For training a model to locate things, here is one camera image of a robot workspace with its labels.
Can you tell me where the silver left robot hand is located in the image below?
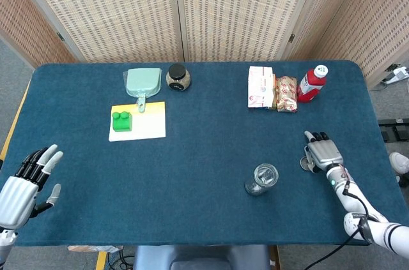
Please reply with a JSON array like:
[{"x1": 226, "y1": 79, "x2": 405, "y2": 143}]
[{"x1": 0, "y1": 144, "x2": 64, "y2": 229}]

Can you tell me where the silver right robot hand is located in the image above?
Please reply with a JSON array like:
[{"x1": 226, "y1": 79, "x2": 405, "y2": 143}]
[{"x1": 303, "y1": 130, "x2": 344, "y2": 174}]

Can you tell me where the metal strainer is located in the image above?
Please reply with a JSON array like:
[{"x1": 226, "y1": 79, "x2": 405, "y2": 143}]
[{"x1": 299, "y1": 154, "x2": 316, "y2": 172}]

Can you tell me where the clear tall glass jar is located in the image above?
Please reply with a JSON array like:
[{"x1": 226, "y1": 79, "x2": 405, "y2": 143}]
[{"x1": 244, "y1": 163, "x2": 279, "y2": 197}]

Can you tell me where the red juice bottle white cap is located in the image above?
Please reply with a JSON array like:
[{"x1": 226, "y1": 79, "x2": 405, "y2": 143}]
[{"x1": 297, "y1": 64, "x2": 330, "y2": 103}]

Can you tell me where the brown red snack packet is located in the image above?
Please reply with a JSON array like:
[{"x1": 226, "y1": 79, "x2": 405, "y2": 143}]
[{"x1": 275, "y1": 75, "x2": 298, "y2": 113}]

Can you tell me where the black floor pedal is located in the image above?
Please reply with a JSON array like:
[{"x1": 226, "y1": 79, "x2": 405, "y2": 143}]
[{"x1": 378, "y1": 118, "x2": 409, "y2": 143}]

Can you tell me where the white shoe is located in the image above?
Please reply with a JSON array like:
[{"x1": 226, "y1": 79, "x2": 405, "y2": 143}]
[{"x1": 389, "y1": 151, "x2": 409, "y2": 177}]

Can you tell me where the white floor device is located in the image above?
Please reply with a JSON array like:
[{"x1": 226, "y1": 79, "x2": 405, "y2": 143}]
[{"x1": 382, "y1": 64, "x2": 409, "y2": 85}]

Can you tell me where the blue tablecloth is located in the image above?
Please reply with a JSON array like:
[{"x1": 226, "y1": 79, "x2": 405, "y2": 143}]
[{"x1": 14, "y1": 61, "x2": 402, "y2": 247}]

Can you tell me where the green toy building brick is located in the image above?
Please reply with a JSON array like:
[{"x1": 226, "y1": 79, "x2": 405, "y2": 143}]
[{"x1": 111, "y1": 111, "x2": 133, "y2": 133}]

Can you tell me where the white yellow notepad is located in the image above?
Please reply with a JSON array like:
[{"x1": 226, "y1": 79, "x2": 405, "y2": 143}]
[{"x1": 108, "y1": 101, "x2": 167, "y2": 142}]

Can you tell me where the glass jar black lid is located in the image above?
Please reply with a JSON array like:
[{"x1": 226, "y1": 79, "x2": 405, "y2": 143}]
[{"x1": 166, "y1": 63, "x2": 192, "y2": 91}]

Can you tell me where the pale green dustpan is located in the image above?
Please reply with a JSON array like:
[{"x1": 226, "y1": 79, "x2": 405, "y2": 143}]
[{"x1": 123, "y1": 68, "x2": 162, "y2": 114}]

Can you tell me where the woven folding screen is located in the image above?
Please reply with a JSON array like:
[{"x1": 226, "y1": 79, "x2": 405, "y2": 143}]
[{"x1": 0, "y1": 0, "x2": 409, "y2": 91}]

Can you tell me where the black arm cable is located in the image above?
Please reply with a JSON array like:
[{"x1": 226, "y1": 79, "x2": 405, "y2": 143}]
[{"x1": 302, "y1": 172, "x2": 389, "y2": 270}]

